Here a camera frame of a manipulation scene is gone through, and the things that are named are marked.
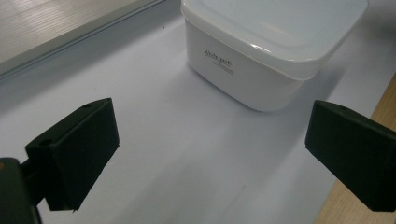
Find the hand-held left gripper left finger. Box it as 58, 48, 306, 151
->
24, 97, 120, 212

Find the white ribbed board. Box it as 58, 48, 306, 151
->
0, 0, 166, 82

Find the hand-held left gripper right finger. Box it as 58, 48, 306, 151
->
304, 99, 396, 213

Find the white square container with lid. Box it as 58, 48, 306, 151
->
180, 0, 370, 113

